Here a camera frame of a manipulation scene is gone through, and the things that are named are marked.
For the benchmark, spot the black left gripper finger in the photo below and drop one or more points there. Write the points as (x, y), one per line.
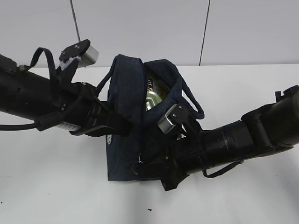
(112, 122)
(92, 131)

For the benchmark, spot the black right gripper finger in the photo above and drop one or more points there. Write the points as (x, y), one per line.
(154, 169)
(171, 182)

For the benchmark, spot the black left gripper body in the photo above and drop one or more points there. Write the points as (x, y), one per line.
(78, 109)

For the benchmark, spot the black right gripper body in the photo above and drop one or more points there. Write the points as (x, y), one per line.
(189, 152)

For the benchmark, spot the dark navy fabric lunch bag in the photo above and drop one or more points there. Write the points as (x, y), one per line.
(128, 78)

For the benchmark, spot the green lidded glass food container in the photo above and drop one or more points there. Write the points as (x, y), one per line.
(151, 100)

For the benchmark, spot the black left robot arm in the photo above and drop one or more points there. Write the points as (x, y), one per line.
(61, 103)

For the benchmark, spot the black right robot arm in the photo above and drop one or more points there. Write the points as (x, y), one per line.
(267, 130)

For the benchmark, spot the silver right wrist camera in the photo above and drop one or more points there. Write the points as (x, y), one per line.
(176, 115)

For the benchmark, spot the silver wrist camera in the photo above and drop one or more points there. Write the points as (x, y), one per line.
(176, 115)
(83, 51)

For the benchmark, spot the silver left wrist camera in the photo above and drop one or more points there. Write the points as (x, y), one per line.
(83, 51)

